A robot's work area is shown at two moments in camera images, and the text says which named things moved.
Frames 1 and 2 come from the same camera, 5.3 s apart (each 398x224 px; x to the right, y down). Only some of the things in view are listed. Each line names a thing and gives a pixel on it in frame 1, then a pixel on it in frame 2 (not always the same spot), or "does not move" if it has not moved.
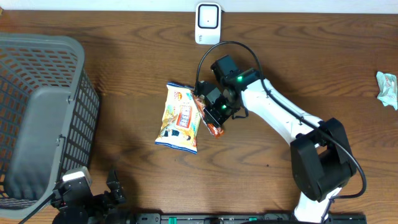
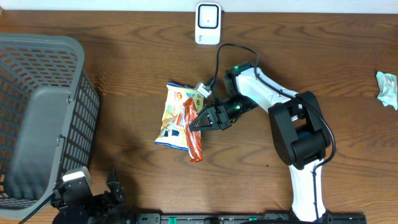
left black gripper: [115, 172] does not move
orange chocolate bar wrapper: [211, 130] to [193, 138]
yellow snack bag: [181, 119] does not move
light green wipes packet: [387, 93] does not move
